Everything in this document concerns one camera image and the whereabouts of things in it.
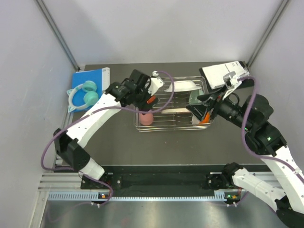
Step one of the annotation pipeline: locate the pink plastic cup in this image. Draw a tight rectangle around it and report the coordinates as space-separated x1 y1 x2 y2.
139 111 154 126

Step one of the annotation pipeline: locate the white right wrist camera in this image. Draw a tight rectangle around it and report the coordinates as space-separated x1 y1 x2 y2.
222 71 242 100

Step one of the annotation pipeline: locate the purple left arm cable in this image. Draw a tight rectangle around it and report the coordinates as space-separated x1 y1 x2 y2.
40 70 176 205

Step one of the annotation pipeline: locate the white bowl orange outside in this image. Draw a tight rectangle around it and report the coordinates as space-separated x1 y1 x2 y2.
191 111 212 125

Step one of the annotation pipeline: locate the orange ceramic mug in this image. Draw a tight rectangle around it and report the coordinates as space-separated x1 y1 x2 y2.
147 96 158 105

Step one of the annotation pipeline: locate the chrome wire dish rack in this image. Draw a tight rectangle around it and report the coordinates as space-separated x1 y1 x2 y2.
134 76 213 132

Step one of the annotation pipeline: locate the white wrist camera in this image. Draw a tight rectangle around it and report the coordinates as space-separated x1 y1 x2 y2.
148 71 164 95
222 71 242 100

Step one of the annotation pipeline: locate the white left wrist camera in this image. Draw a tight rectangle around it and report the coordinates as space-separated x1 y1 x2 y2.
148 71 164 95

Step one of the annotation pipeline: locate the pink plate with leaf motif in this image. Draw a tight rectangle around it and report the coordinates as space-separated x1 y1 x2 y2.
161 108 190 114

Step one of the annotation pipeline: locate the blue book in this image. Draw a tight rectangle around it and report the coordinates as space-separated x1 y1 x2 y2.
71 67 110 113

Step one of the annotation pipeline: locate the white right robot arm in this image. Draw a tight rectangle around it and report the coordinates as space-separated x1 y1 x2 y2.
186 90 304 228

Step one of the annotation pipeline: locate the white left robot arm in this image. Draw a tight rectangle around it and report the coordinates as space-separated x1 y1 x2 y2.
55 69 164 188

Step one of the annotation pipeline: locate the white plate blue rim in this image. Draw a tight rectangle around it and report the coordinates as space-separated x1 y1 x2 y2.
164 80 201 92

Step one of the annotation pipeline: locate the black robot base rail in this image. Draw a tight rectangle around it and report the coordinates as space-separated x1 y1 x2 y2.
79 166 250 190

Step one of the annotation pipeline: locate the white paper stack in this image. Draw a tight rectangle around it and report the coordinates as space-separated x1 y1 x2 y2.
201 61 247 90

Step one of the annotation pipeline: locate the grey slotted cable duct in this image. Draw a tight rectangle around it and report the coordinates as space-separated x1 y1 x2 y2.
47 191 240 202

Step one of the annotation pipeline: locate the mint green ceramic bowl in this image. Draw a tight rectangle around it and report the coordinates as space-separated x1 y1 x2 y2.
189 90 204 105

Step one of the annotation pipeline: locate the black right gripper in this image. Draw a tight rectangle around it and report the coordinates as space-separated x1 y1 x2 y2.
185 84 252 131

